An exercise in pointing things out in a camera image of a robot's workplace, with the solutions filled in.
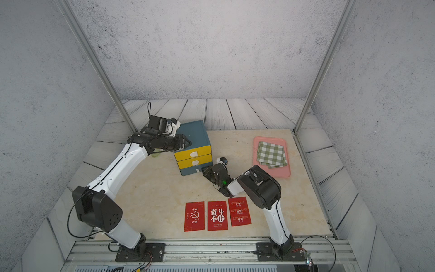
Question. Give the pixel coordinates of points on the teal drawer cabinet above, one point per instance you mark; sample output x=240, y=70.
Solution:
x=195, y=132

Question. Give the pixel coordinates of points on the aluminium front rail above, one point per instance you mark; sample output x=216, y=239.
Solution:
x=244, y=254

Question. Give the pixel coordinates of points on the left aluminium frame post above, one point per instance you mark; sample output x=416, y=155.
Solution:
x=85, y=44

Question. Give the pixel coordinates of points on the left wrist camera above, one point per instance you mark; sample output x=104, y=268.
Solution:
x=172, y=126

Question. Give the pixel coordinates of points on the yellow drawer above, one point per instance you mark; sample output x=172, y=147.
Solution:
x=192, y=153
x=192, y=162

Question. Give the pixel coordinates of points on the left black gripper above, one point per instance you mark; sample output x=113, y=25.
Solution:
x=180, y=144

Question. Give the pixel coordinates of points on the yellow top drawer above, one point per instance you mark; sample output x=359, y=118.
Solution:
x=192, y=153

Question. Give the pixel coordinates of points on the red postcards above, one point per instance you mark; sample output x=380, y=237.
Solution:
x=239, y=211

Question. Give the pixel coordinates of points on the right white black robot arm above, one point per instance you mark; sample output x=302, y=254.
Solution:
x=264, y=191

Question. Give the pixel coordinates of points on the right aluminium frame post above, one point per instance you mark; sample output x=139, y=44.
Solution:
x=329, y=55

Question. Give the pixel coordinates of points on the teal bottom drawer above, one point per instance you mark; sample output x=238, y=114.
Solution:
x=195, y=169

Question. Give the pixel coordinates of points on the green translucent plastic cup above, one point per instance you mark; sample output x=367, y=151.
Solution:
x=156, y=155

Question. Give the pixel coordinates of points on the pink plastic tray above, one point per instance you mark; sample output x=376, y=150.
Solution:
x=282, y=172

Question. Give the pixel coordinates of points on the red postcard white characters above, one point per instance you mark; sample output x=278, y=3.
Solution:
x=217, y=218

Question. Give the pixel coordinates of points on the red postcard MUST text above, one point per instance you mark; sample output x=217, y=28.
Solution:
x=194, y=216

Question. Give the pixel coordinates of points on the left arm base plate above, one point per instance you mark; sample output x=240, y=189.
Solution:
x=143, y=252

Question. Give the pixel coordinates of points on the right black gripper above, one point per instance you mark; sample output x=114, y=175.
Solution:
x=208, y=172

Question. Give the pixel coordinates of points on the green checkered cloth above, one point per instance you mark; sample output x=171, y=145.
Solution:
x=271, y=155

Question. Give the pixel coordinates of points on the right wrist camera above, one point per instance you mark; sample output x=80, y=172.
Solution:
x=222, y=160

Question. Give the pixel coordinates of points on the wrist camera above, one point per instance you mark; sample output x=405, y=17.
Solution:
x=172, y=126
x=222, y=160

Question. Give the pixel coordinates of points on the aluminium frame post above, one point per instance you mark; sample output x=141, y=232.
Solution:
x=329, y=55
x=85, y=44

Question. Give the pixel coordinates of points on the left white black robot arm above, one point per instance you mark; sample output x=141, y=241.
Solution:
x=95, y=204

